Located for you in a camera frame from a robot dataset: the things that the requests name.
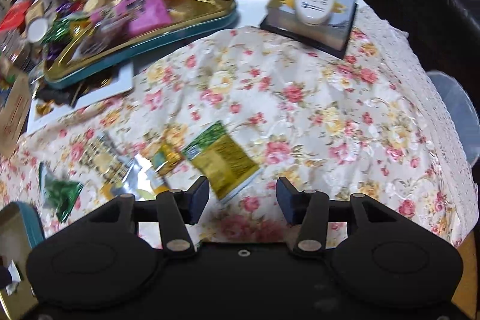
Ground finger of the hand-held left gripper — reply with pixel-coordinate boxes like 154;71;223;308
0;265;14;291

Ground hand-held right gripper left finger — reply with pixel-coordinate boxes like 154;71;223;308
88;175;211;255

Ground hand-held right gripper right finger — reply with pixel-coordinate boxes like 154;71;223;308
276;177;400;256

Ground white snack packet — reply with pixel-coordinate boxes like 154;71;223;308
5;260;21;296

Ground gold tin tray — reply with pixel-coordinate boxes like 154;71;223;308
0;201;46;320

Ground green and yellow snack packet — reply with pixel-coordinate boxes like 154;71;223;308
182;121;263;202

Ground small gold candy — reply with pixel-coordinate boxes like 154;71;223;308
152;144;184;176

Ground yellow and silver snack packet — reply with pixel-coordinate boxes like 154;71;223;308
101;155;169;202

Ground leopard print snack packet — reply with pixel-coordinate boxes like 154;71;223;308
80;134;130;186

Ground teal tin tray with snacks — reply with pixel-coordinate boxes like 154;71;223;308
43;0;239;90

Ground pile of assorted snacks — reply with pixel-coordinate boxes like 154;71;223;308
41;0;233;62

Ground floral tablecloth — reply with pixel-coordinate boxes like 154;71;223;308
0;5;469;249

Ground green foil candy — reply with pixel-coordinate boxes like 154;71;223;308
39;163;85;223

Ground white board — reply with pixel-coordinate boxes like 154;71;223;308
26;61;135;135

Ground brown paper bag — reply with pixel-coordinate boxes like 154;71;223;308
0;74;32;159

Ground printed flat box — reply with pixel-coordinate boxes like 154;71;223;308
260;0;359;60

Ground black chocolate insert tray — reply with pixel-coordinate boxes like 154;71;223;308
37;76;113;107

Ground translucent plastic bin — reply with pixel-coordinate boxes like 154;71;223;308
425;70;480;165

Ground pink snack packet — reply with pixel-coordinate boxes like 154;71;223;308
114;0;173;37

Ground white round lid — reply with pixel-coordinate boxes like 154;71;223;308
26;18;49;43

